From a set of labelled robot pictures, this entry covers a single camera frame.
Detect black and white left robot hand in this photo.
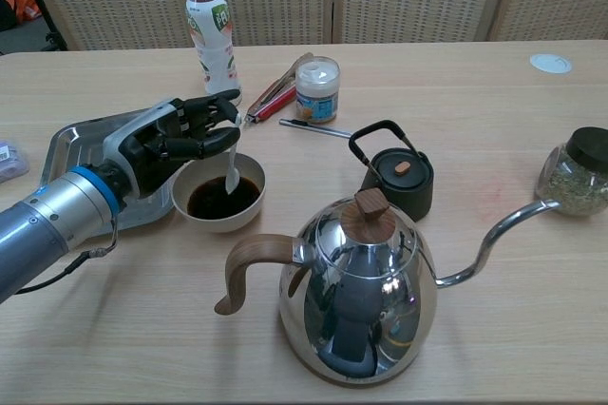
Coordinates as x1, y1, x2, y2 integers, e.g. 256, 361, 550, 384
100, 88, 242, 201

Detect white plastic spoon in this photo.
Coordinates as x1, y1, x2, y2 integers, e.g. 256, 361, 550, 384
224, 114, 244, 196

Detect white bowl of dark liquid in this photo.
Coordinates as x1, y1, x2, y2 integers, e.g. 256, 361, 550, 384
170, 151, 266, 234

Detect rectangular stainless steel tray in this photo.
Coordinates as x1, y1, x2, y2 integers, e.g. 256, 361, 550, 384
39, 107, 180, 231

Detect yellow-capped drink bottle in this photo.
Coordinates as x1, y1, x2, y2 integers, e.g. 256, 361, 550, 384
184, 0, 243, 106

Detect purple packaged item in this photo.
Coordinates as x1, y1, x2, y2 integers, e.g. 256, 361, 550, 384
0, 140, 30, 184

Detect black stand leg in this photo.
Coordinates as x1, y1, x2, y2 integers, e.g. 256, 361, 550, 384
41, 10, 70, 52

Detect silver and black pen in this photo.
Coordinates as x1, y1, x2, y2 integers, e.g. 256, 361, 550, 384
278, 118, 352, 140

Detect small white-lidded plastic jar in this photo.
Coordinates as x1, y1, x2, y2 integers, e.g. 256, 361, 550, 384
294, 56, 341, 125

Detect orange and black bag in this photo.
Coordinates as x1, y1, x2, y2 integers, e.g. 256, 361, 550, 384
0, 0, 41, 32

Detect small black teapot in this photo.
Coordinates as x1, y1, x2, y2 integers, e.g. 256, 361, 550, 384
348, 119, 435, 223

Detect glass jar with black lid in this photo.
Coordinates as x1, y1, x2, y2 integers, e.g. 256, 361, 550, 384
533, 126, 608, 218

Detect metal tongs with red handle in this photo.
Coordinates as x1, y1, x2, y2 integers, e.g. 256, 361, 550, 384
241, 52, 315, 128

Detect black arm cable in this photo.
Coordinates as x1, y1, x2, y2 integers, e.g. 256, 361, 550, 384
13, 214, 119, 296

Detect steel gooseneck kettle wooden handle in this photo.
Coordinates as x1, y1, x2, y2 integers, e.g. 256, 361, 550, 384
213, 187, 561, 389

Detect white round cable grommet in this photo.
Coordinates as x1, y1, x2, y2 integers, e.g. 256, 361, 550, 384
529, 53, 574, 75

